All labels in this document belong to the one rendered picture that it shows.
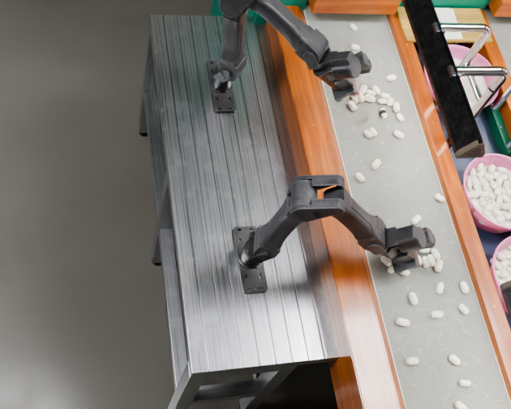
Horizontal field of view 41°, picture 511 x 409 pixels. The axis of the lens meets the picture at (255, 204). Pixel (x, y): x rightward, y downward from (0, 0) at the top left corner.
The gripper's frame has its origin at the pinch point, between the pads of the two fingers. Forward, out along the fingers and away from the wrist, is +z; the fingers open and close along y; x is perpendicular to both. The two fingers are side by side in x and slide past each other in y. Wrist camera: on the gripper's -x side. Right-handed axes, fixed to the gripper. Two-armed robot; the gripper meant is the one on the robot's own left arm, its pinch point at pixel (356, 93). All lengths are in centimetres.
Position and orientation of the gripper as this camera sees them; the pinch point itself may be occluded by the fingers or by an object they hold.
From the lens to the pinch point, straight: 210.7
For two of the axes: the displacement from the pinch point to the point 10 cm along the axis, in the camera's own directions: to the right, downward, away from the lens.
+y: -1.6, -8.8, 4.4
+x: -7.8, 3.8, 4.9
